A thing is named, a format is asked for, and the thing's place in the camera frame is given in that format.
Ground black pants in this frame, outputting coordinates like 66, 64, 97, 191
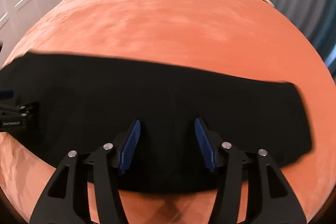
1, 53, 312, 193

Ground orange plush bed blanket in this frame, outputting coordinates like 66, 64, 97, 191
5, 0, 335, 219

